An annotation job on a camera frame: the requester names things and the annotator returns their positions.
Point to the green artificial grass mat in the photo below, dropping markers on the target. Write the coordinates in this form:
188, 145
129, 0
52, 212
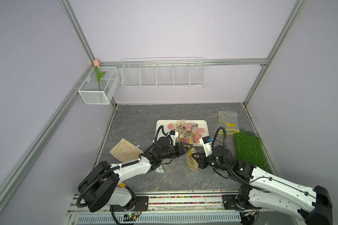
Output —
249, 148

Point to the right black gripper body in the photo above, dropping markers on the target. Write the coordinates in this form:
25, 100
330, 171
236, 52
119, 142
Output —
210, 161

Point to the white wire wall basket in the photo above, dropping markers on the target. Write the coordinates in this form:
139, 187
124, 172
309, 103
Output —
171, 72

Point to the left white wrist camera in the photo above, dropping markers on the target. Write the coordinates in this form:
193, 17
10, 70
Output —
173, 136

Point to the poured wrapped cookie pile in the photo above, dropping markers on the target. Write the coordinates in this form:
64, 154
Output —
188, 131

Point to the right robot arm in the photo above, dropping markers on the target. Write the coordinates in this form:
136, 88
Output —
261, 189

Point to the white mesh wall box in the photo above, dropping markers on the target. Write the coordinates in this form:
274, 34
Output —
89, 90

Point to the white rectangular tray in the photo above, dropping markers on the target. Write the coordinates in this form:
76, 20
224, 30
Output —
163, 123

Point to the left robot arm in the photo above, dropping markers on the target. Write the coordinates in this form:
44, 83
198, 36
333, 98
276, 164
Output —
102, 185

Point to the cookie ziploc bag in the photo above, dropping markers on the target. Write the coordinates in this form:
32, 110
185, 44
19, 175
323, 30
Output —
191, 163
165, 168
229, 121

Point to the pink artificial tulip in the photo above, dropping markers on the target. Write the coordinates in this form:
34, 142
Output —
99, 74

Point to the beige work glove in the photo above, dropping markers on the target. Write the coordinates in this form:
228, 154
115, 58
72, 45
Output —
124, 151

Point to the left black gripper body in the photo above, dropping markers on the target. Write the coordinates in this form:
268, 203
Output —
174, 151

